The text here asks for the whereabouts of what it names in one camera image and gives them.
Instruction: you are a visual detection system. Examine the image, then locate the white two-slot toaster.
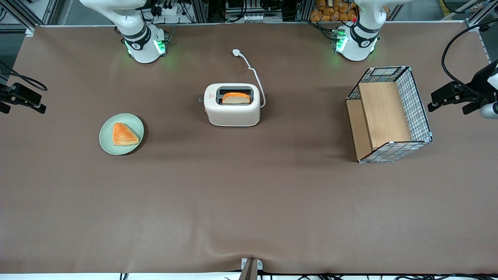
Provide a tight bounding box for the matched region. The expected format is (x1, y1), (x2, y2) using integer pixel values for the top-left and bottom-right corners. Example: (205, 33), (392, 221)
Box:
(203, 83), (261, 127)

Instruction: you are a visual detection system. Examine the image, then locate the white toaster power cord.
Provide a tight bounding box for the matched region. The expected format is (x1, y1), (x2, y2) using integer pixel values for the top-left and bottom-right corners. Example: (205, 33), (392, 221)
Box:
(232, 49), (267, 109)

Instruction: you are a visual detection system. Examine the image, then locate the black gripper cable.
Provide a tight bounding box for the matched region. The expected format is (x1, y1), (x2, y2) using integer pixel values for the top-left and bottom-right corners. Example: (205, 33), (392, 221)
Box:
(441, 23), (498, 98)
(0, 60), (48, 92)

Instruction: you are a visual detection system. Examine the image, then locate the toast slice with orange crust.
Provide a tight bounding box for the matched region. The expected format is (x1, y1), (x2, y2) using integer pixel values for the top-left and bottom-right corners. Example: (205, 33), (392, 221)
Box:
(222, 92), (251, 105)

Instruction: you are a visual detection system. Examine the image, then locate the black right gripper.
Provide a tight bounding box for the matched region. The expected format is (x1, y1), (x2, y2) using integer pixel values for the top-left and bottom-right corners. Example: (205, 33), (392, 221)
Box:
(0, 83), (47, 114)

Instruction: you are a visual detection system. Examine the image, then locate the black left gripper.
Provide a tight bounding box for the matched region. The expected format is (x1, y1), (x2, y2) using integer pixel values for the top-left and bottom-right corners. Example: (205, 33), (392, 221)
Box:
(428, 60), (498, 116)

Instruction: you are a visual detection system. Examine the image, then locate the brown table cover mat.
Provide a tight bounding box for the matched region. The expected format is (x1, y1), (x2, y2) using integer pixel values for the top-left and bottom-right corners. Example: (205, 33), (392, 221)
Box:
(0, 21), (498, 275)

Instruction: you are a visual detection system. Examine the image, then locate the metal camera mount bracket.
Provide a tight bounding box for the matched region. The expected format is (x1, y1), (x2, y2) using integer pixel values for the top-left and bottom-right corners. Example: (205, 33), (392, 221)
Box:
(238, 257), (264, 280)

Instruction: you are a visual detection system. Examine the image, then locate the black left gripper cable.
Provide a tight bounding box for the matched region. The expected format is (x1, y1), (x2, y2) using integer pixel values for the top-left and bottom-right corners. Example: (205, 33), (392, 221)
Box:
(441, 23), (498, 98)

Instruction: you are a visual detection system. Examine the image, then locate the wire basket with wooden shelf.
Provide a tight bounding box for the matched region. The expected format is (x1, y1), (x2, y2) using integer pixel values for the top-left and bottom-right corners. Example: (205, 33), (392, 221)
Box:
(345, 66), (433, 164)

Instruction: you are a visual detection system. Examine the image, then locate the white power strip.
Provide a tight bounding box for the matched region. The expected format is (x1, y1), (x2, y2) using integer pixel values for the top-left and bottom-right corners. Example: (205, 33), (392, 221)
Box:
(150, 3), (180, 17)

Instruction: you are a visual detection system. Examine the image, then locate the bag of bread rolls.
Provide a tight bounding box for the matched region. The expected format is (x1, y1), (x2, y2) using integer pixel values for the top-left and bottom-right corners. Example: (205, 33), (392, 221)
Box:
(310, 0), (359, 23)

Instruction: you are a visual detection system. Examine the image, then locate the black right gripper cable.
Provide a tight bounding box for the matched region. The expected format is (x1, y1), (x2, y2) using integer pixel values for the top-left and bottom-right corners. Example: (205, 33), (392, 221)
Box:
(0, 60), (48, 92)

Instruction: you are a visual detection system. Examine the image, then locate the triangular golden pastry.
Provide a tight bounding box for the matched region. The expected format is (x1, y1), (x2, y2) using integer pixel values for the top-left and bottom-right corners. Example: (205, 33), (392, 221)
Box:
(112, 122), (140, 147)

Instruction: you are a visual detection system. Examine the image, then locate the pale green round plate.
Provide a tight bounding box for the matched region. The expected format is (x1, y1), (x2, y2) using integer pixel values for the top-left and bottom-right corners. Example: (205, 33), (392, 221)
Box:
(99, 113), (145, 156)

